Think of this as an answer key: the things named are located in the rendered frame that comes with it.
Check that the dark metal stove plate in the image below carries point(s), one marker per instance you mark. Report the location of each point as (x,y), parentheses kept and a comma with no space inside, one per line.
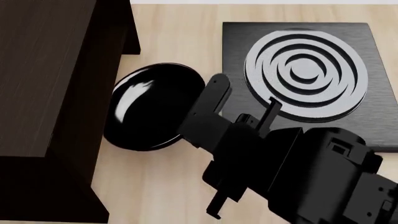
(370,130)

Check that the dark wood cabinet shelf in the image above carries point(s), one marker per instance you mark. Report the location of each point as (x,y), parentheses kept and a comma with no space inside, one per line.
(46,81)

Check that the grey spiral stove burner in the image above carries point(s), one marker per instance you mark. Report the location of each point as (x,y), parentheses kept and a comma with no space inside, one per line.
(311,70)

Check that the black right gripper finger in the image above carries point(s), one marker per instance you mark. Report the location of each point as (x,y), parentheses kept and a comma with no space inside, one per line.
(217,91)
(202,130)

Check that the glossy black bowl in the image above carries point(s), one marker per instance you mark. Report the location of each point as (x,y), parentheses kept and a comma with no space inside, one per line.
(149,105)

